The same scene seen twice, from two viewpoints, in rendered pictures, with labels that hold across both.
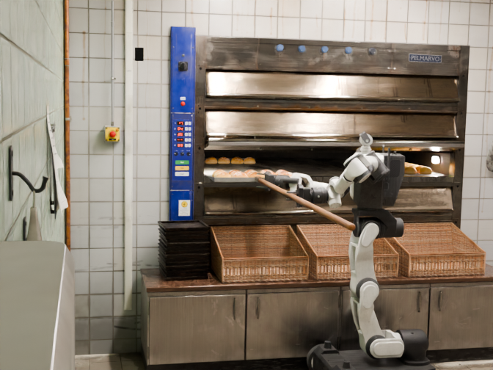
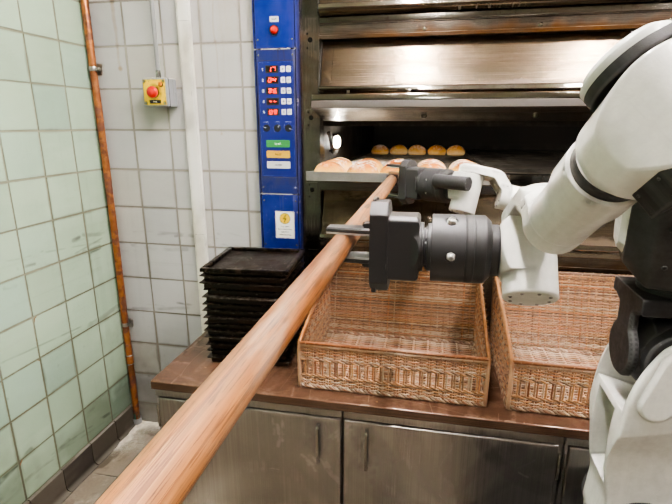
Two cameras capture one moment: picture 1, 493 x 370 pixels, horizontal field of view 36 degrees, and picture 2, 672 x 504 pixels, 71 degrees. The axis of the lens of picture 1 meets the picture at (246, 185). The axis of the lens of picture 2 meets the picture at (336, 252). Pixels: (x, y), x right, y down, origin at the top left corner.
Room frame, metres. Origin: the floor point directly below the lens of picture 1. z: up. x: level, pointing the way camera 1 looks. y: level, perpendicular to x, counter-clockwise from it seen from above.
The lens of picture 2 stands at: (3.46, -0.48, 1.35)
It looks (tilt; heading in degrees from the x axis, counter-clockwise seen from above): 15 degrees down; 23
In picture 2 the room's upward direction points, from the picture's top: straight up
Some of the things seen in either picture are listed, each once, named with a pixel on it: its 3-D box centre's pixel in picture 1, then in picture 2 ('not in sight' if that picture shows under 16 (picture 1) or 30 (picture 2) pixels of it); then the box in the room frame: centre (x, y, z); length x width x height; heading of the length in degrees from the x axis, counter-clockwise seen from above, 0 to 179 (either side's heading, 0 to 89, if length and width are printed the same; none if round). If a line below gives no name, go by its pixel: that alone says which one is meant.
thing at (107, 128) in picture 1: (112, 133); (159, 92); (4.89, 0.86, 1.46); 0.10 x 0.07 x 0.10; 102
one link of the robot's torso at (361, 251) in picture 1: (364, 260); (643, 442); (4.37, -0.70, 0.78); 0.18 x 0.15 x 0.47; 11
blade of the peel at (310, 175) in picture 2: (251, 176); (399, 171); (5.01, -0.03, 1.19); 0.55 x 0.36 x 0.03; 102
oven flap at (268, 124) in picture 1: (334, 124); (597, 61); (5.25, -0.60, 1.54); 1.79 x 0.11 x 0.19; 102
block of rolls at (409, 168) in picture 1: (387, 167); not in sight; (5.80, -1.07, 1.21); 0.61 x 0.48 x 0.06; 12
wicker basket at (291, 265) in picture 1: (257, 252); (396, 321); (4.87, -0.08, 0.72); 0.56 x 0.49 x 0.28; 102
